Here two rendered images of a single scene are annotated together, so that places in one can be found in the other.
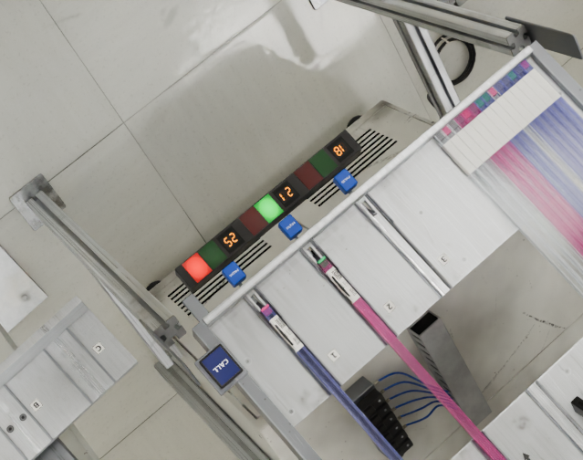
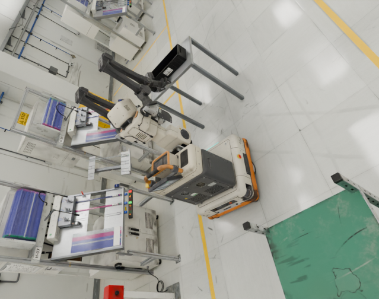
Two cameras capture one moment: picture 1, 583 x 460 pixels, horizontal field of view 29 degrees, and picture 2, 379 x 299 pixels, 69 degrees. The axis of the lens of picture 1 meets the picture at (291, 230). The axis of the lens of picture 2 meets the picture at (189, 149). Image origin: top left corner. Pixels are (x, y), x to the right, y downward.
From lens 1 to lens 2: 237 cm
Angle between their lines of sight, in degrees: 51
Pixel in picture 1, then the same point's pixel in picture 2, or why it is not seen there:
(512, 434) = (85, 213)
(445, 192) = (114, 223)
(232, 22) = (178, 239)
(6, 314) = not seen: hidden behind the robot
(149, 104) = (175, 221)
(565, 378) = (85, 223)
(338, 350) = (109, 200)
